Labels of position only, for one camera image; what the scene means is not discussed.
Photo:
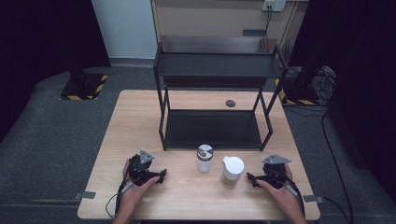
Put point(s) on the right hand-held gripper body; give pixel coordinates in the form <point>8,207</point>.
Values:
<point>274,177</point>

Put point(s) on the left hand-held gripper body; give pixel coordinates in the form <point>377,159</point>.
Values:
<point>140,169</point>

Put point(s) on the white lidded jar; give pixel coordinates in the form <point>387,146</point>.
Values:
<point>233,168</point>

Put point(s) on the black metal two-tier shelf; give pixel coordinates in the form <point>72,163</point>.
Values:
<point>214,65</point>

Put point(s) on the person's right hand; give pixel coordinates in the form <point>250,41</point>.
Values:
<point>281,197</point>

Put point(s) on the round grey table grommet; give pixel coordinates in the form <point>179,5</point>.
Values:
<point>230,103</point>

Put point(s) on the black stand with striped base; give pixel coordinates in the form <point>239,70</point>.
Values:
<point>82,85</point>
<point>300,93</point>

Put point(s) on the dark curtain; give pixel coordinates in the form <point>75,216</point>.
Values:
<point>46,40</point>
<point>358,77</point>

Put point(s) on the grey table edge bracket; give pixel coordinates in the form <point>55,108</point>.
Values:
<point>313,198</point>
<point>84,195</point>

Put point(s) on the grey wall plate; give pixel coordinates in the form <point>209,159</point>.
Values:
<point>253,32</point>

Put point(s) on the white wall outlet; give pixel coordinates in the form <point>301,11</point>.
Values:
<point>274,4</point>

